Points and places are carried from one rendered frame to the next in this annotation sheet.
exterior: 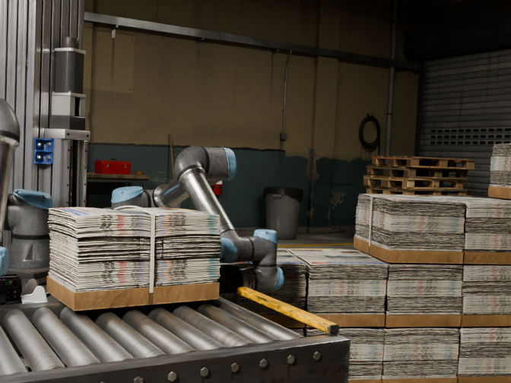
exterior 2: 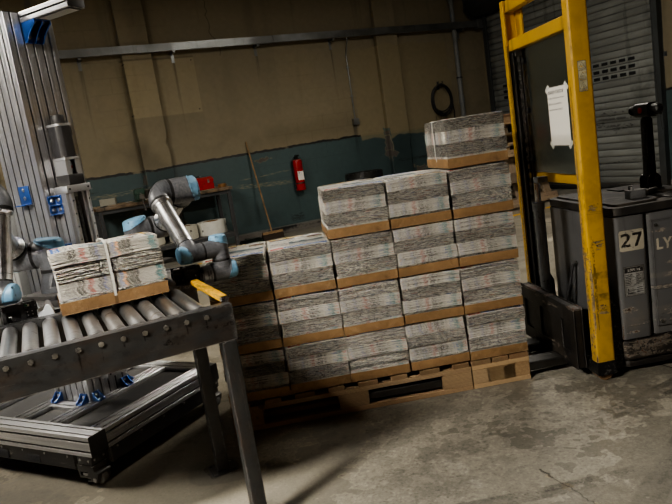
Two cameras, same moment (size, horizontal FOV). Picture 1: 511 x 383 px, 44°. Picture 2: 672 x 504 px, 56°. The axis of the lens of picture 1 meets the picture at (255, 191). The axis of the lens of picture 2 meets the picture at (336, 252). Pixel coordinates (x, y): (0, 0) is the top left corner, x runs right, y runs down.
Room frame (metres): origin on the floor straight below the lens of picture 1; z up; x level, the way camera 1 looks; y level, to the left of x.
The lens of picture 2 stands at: (-0.64, -0.78, 1.26)
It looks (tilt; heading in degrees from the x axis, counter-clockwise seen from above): 10 degrees down; 6
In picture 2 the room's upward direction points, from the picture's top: 9 degrees counter-clockwise
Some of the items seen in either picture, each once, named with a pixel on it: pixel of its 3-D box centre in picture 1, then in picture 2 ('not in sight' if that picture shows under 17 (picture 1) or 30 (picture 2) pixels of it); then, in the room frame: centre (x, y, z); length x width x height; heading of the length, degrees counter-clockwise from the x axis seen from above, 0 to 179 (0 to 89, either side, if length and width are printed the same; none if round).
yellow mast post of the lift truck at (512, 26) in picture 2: not in sight; (526, 167); (2.92, -1.53, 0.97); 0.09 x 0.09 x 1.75; 10
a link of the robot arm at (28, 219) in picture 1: (30, 211); (49, 252); (1.97, 0.70, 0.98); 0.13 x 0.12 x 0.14; 96
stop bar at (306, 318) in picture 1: (282, 307); (208, 289); (1.57, -0.08, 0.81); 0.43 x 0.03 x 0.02; 30
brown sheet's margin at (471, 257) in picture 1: (474, 250); (412, 215); (2.47, -0.87, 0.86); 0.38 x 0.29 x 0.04; 10
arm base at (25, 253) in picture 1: (32, 248); (57, 278); (1.97, 0.69, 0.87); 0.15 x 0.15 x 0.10
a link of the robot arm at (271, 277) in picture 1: (264, 278); (223, 269); (1.97, -0.04, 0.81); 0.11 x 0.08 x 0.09; 120
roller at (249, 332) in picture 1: (228, 325); (169, 308); (1.51, 0.05, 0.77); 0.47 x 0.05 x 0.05; 30
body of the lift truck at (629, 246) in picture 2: not in sight; (632, 269); (2.67, -1.95, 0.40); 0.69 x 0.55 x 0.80; 10
